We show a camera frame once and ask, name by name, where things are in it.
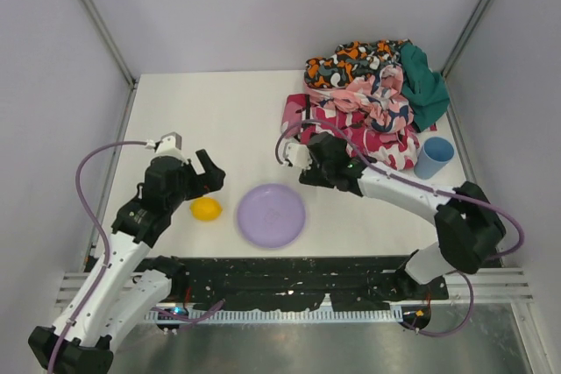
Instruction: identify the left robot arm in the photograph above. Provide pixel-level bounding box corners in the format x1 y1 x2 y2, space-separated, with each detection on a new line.
28 148 225 373

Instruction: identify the pink red camouflage cloth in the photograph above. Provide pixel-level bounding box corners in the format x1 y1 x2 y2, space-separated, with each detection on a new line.
281 94 420 171

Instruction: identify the right aluminium corner post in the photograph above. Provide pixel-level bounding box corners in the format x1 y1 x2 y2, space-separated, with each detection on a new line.
440 0 522 80

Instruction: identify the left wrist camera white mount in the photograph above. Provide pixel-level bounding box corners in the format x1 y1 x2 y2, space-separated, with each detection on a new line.
145 132 189 164

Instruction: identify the teal green cloth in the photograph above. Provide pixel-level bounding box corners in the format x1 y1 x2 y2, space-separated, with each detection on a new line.
400 43 450 132

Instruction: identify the yellow lemon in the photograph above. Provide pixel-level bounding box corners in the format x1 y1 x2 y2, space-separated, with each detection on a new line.
189 197 223 222

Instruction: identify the blue plastic cup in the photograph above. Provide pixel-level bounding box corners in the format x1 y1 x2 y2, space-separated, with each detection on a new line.
414 137 455 180

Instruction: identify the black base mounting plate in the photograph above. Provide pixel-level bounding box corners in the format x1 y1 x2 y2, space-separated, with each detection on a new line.
82 254 503 313

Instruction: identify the purple plastic plate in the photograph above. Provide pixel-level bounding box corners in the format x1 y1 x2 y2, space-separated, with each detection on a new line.
236 183 307 250

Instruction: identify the aluminium corner post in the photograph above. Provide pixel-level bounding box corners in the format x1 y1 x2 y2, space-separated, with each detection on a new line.
440 0 522 80
78 0 136 88

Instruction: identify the aluminium frame rail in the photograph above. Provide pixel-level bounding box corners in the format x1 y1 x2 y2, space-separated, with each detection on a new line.
56 267 534 307

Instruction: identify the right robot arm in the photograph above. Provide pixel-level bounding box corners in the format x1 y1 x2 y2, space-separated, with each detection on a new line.
285 132 506 300

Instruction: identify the left aluminium corner post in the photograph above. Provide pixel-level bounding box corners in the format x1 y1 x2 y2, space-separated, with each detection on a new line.
78 0 136 88

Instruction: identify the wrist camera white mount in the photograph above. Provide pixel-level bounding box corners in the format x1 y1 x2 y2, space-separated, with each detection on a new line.
280 139 312 170
145 132 189 164

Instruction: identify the white slotted cable duct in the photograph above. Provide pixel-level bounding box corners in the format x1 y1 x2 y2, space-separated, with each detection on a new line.
146 307 404 325

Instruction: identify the orange black camouflage cloth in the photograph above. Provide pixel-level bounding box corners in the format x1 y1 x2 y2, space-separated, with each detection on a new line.
303 39 410 88

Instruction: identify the light pink navy patterned cloth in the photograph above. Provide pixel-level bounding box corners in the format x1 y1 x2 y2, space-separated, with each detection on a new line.
305 64 414 134

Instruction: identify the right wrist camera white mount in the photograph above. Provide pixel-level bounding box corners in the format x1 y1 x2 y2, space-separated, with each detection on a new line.
280 139 312 170

